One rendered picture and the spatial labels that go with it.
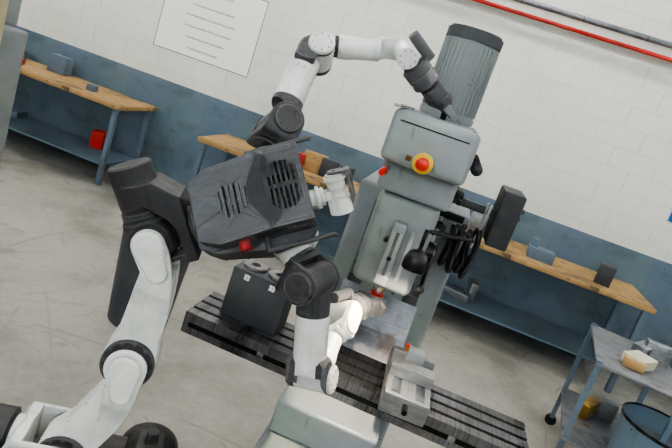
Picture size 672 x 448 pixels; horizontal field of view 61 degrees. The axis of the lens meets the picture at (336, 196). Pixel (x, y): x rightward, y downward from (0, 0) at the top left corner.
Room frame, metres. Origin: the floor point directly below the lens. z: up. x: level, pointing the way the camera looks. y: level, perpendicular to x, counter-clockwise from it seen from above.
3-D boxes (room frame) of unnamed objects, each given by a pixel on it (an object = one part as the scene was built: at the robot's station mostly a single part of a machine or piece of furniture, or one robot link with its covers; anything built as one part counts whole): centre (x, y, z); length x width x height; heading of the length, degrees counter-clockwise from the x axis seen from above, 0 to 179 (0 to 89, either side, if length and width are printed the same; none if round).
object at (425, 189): (1.91, -0.25, 1.68); 0.34 x 0.24 x 0.10; 171
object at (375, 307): (1.79, -0.20, 1.23); 0.13 x 0.12 x 0.10; 62
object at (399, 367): (1.78, -0.43, 1.07); 0.15 x 0.06 x 0.04; 84
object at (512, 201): (2.11, -0.62, 1.62); 0.20 x 0.09 x 0.21; 171
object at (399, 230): (1.76, -0.22, 1.45); 0.04 x 0.04 x 0.21; 81
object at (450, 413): (1.86, -0.26, 0.94); 1.24 x 0.23 x 0.08; 81
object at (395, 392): (1.80, -0.44, 1.04); 0.35 x 0.15 x 0.11; 174
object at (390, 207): (1.87, -0.24, 1.47); 0.21 x 0.19 x 0.32; 81
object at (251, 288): (1.96, 0.14, 1.08); 0.22 x 0.12 x 0.20; 78
